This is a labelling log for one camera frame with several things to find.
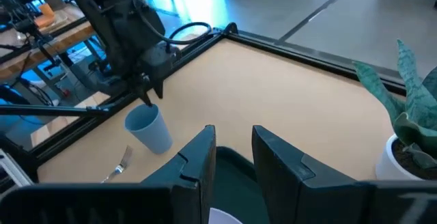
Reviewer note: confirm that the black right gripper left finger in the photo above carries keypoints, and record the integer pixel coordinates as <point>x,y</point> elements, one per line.
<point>170,200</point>

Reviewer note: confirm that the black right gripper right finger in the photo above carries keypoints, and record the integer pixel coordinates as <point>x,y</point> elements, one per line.
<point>300,196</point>

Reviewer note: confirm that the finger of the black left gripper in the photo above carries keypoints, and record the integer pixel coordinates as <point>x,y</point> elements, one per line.
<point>158,88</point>
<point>144,92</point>

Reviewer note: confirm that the blue plastic cup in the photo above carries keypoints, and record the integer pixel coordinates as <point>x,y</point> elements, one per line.
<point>150,130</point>

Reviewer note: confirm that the pale blue round plate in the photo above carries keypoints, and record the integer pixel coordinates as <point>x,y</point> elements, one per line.
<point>222,218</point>

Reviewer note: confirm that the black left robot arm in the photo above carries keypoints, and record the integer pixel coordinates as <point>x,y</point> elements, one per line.
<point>102,19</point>

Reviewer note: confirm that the dark green plastic tray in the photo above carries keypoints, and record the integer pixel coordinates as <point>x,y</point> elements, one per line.
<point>235,183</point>

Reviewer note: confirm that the orange cup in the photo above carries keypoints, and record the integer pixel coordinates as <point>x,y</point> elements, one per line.
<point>46,15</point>

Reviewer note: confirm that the wooden desk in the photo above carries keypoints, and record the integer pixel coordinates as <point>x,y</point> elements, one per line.
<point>65,38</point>

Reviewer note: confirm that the green plant in white pot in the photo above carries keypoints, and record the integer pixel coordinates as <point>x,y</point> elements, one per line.
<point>413,121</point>

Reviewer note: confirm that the black aluminium table frame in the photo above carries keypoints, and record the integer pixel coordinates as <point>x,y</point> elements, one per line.
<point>307,58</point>

